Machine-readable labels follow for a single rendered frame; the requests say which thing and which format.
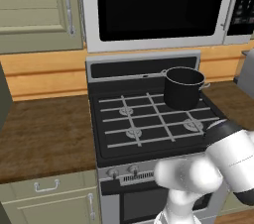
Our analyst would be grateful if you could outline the black and silver stove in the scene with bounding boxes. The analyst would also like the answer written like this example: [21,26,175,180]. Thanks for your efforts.
[84,49,232,224]

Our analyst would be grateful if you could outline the round silver stove knob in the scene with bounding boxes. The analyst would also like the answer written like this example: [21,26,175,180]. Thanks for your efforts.
[107,168,120,180]
[128,165,141,176]

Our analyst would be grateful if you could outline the black cooking pot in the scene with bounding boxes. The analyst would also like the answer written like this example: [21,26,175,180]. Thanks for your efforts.
[160,66,211,111]

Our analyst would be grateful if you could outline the silver microwave oven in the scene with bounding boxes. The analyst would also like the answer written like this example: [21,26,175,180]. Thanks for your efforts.
[78,0,254,54]

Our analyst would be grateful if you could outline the green drawer front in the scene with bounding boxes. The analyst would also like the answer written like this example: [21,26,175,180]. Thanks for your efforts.
[0,169,99,205]

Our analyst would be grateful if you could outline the grey appliance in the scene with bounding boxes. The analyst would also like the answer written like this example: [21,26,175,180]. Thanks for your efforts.
[233,49,254,99]

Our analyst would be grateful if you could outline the dark grey tall fitting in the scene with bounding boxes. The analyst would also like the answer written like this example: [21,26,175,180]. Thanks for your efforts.
[0,62,14,131]

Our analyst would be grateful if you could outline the green base cupboard door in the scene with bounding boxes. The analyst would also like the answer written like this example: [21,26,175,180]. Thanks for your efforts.
[1,189,101,224]

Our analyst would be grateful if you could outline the green base cupboard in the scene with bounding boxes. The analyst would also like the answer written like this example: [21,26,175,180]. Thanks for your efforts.
[219,189,254,217]

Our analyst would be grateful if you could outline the silver wall cupboard handle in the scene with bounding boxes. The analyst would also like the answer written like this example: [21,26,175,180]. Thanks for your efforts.
[61,0,76,37]

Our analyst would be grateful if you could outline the silver base cupboard handle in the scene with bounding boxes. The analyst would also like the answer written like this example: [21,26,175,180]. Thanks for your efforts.
[86,192,97,222]

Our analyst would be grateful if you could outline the silver drawer handle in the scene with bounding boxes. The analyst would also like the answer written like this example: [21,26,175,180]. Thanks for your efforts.
[33,178,62,193]

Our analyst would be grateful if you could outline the green wall cupboard door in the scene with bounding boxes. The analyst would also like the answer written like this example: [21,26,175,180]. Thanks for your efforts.
[0,0,84,56]

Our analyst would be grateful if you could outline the silver microwave door handle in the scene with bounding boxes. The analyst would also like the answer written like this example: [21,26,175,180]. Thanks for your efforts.
[220,0,240,32]

